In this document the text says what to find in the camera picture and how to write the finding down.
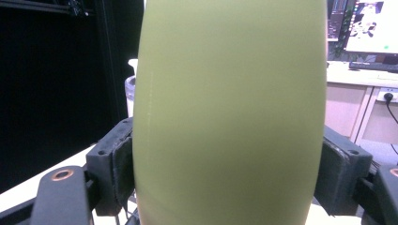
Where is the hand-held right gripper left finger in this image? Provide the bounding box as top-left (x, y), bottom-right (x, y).
top-left (85, 116), bottom-right (136, 218)

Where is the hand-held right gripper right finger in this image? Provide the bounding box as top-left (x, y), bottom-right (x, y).
top-left (314, 125), bottom-right (374, 217)

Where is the green metal water bottle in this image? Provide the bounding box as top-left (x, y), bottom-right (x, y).
top-left (131, 0), bottom-right (329, 225)

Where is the clear plastic cup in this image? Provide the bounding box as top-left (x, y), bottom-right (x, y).
top-left (124, 58), bottom-right (139, 118)

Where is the white power socket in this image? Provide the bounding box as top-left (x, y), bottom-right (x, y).
top-left (375, 87), bottom-right (398, 104)

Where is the black keyboard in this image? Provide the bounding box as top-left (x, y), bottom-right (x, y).
top-left (348, 60), bottom-right (398, 74)

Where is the bright computer monitor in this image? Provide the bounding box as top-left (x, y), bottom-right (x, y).
top-left (344, 0), bottom-right (398, 55)

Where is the dark computer monitor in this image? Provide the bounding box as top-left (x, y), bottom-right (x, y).
top-left (327, 0), bottom-right (349, 42)

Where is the black cable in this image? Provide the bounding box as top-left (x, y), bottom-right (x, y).
top-left (384, 93), bottom-right (398, 126)

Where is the black metal frame bar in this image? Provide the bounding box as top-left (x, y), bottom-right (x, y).
top-left (0, 0), bottom-right (95, 17)

